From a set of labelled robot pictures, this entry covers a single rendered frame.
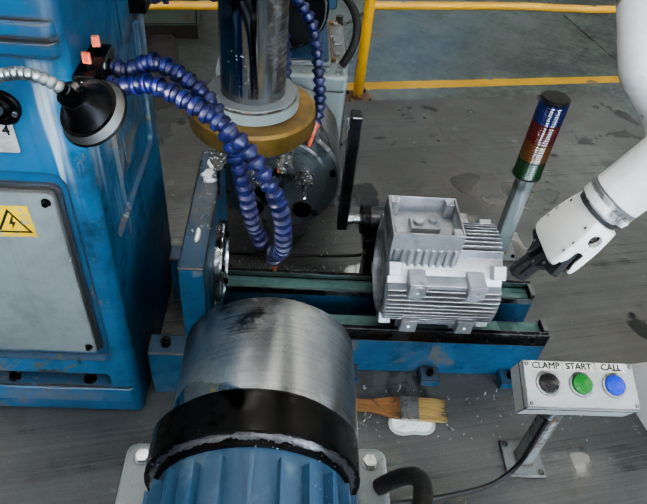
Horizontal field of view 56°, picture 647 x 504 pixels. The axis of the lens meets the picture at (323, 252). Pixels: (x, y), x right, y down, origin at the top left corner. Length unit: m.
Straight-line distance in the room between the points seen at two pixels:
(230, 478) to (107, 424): 0.71
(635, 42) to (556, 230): 0.29
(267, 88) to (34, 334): 0.52
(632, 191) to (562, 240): 0.12
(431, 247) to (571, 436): 0.47
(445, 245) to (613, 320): 0.59
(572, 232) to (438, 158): 0.86
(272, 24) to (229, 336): 0.40
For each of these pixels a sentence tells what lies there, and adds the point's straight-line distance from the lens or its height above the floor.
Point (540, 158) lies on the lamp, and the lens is 1.36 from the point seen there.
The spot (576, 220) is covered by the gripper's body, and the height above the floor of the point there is 1.21.
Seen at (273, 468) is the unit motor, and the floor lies 1.35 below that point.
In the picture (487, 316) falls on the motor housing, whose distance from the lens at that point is 1.10.
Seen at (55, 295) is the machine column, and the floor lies 1.11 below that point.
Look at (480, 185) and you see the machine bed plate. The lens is 1.74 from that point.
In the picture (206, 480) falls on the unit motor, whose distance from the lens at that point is 0.48.
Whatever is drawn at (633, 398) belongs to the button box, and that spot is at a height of 1.06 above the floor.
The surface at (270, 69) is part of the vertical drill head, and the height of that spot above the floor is 1.41.
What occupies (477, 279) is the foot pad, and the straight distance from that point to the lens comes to 1.04.
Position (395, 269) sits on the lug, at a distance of 1.01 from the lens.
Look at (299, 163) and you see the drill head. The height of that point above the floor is 1.09.
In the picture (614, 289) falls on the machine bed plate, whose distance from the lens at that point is 1.58.
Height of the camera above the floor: 1.78
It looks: 43 degrees down
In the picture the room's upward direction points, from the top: 7 degrees clockwise
